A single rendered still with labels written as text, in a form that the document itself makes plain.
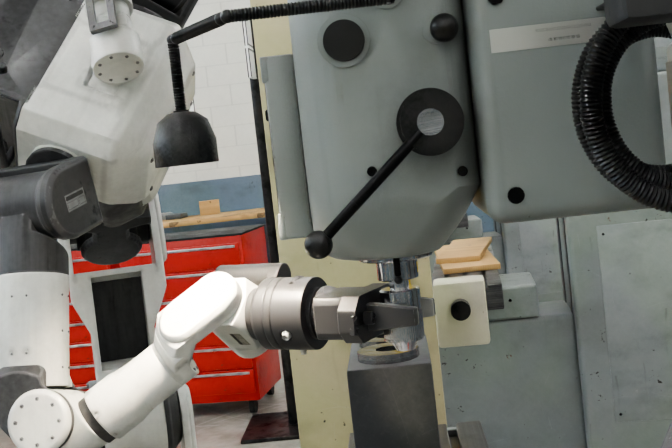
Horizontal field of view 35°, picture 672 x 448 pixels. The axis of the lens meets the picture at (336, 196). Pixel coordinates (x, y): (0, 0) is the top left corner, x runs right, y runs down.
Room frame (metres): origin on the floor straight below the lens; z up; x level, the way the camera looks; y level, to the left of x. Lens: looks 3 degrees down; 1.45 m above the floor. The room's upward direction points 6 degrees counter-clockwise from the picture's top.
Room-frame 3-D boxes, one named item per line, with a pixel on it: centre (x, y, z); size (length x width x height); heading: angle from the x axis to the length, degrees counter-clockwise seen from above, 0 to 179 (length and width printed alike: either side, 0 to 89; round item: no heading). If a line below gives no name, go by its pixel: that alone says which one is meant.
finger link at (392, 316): (1.19, -0.05, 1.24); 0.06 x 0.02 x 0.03; 64
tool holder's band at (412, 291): (1.21, -0.06, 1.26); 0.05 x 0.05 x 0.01
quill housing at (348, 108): (1.21, -0.07, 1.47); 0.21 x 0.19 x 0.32; 177
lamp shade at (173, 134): (1.20, 0.16, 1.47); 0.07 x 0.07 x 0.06
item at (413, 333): (1.21, -0.06, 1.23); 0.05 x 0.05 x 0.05
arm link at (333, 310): (1.25, 0.02, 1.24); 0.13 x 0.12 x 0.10; 154
